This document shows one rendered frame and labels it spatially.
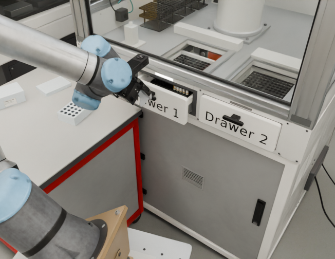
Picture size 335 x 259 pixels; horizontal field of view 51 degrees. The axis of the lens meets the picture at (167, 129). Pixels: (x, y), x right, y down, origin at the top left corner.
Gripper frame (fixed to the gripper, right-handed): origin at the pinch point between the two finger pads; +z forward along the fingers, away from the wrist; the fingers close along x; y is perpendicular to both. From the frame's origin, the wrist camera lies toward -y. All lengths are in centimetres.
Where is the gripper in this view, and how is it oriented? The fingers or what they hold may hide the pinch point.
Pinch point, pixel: (145, 94)
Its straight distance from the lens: 125.3
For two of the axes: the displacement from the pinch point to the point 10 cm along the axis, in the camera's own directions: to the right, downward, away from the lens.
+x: 8.1, 3.8, -4.5
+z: 3.3, 3.4, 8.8
